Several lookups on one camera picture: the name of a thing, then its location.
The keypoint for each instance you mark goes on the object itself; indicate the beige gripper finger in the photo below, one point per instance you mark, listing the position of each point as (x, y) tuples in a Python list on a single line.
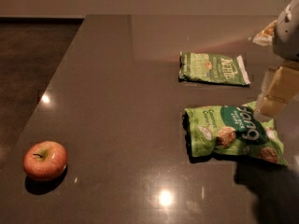
[(265, 36), (279, 86)]

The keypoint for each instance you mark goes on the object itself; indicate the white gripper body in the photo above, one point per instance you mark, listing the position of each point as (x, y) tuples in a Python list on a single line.
[(287, 36)]

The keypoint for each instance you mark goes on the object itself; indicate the green jalapeno chip bag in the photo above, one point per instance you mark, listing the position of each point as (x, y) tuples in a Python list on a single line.
[(213, 68)]

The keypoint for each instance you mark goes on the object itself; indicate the green coconut crunch snack bag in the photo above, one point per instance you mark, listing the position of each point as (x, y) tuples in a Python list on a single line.
[(231, 130)]

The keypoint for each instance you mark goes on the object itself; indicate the red apple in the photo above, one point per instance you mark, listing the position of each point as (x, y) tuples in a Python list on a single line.
[(45, 161)]

